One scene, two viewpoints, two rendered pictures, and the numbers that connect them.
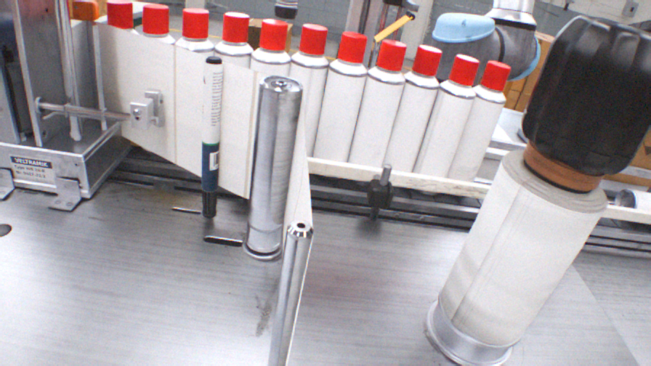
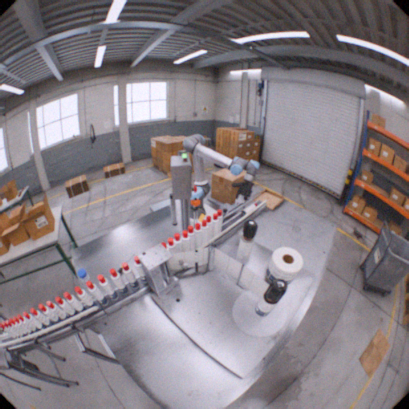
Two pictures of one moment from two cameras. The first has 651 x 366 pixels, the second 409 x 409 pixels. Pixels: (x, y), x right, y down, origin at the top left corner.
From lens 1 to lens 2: 0.77 m
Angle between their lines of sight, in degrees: 33
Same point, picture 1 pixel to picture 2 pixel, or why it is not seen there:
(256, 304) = (220, 275)
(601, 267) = not seen: hidden behind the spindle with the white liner
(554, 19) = (172, 126)
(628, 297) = not seen: hidden behind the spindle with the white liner
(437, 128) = (214, 228)
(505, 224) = (245, 246)
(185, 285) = (210, 281)
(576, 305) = not seen: hidden behind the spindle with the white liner
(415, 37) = (127, 153)
